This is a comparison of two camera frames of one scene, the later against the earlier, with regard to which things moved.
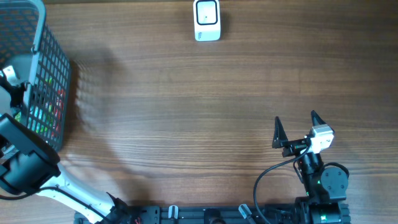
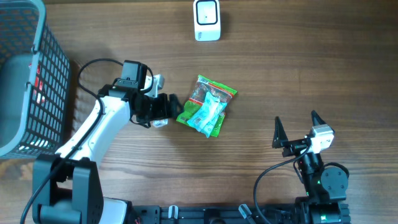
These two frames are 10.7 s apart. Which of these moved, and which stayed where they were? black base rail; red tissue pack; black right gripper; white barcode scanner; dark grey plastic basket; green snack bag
Moved: red tissue pack; green snack bag
Stayed: black right gripper; dark grey plastic basket; black base rail; white barcode scanner
